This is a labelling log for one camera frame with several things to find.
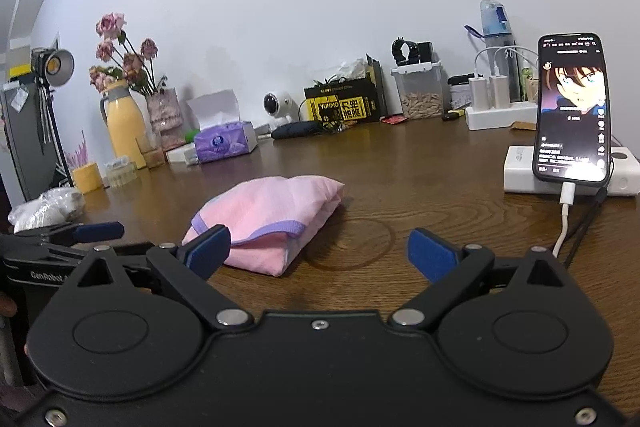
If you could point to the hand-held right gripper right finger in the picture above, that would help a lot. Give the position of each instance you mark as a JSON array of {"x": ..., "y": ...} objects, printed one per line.
[{"x": 432, "y": 257}]

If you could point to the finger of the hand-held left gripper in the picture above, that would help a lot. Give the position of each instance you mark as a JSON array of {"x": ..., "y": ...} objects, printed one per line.
[
  {"x": 50, "y": 249},
  {"x": 100, "y": 232}
]

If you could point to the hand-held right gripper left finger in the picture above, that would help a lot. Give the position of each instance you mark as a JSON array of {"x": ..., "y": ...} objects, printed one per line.
[{"x": 207, "y": 253}]

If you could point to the pink and blue garment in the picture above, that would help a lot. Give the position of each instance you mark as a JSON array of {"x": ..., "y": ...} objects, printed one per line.
[{"x": 280, "y": 217}]

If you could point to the person's left hand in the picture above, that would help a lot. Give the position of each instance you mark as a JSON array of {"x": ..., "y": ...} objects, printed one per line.
[{"x": 7, "y": 305}]

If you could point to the clear plastic bag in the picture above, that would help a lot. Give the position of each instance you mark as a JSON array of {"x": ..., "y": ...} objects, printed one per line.
[{"x": 45, "y": 207}]

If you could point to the pink dried grass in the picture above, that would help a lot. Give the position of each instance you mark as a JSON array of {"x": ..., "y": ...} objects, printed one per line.
[{"x": 79, "y": 152}]

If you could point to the glass cup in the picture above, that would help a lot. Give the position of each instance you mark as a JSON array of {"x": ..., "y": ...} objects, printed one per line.
[{"x": 151, "y": 154}]

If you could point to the flat white box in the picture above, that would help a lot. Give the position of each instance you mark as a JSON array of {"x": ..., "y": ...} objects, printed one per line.
[{"x": 181, "y": 156}]

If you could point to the yellow thermos jug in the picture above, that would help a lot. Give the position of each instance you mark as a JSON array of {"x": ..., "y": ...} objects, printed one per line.
[{"x": 122, "y": 127}]

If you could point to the dark grey panel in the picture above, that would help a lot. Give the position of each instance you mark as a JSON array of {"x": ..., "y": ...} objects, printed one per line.
[{"x": 25, "y": 142}]

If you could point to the purple tissue pack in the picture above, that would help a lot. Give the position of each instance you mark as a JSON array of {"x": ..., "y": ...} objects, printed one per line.
[{"x": 225, "y": 142}]

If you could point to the green packet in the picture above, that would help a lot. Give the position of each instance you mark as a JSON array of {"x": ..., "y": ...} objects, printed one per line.
[{"x": 190, "y": 136}]

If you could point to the white power bank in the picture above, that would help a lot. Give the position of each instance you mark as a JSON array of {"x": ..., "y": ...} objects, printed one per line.
[{"x": 517, "y": 172}]

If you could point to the pink glass vase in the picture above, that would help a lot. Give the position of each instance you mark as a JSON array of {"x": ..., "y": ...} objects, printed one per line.
[{"x": 165, "y": 117}]

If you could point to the small black and yellow item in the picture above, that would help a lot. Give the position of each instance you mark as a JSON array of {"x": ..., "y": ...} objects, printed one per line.
[{"x": 451, "y": 117}]

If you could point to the small red packet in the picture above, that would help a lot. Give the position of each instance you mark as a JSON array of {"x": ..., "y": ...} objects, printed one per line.
[{"x": 392, "y": 119}]

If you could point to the black pouch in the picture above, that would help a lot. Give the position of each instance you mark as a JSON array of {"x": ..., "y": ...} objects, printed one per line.
[{"x": 295, "y": 130}]

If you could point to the white power strip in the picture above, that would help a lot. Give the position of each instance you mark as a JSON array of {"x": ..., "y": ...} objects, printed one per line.
[{"x": 500, "y": 118}]

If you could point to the brown cardboard piece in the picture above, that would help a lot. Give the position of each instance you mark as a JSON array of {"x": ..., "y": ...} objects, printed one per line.
[{"x": 522, "y": 125}]

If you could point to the clear container of seeds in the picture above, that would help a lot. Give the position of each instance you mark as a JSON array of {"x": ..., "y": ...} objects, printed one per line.
[{"x": 419, "y": 94}]

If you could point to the small jar with black lid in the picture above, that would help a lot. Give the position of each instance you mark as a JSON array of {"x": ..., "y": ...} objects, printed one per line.
[{"x": 459, "y": 93}]

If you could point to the white charger plug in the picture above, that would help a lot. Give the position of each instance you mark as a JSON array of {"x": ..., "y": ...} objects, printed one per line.
[
  {"x": 499, "y": 93},
  {"x": 478, "y": 94}
]

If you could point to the studio lamp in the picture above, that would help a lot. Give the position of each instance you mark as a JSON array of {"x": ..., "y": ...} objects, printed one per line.
[{"x": 52, "y": 67}]

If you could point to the black and yellow box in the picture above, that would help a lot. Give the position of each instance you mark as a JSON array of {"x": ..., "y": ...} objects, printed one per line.
[{"x": 345, "y": 104}]

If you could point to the dried pink flowers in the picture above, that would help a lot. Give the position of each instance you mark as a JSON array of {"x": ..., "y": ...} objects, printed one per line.
[{"x": 122, "y": 52}]

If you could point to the crumpled white paper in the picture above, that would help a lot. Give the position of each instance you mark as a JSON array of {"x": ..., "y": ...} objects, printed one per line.
[{"x": 352, "y": 69}]

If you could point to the black smartphone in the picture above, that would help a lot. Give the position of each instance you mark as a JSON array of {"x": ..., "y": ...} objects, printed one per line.
[{"x": 572, "y": 107}]

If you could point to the black watch on stand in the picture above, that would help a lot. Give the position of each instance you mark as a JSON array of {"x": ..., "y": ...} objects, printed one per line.
[{"x": 410, "y": 52}]

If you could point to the grey and blue water bottle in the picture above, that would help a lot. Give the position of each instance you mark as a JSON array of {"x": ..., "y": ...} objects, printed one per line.
[{"x": 497, "y": 42}]

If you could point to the white security camera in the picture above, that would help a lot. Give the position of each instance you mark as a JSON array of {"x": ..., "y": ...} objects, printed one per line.
[{"x": 277, "y": 107}]

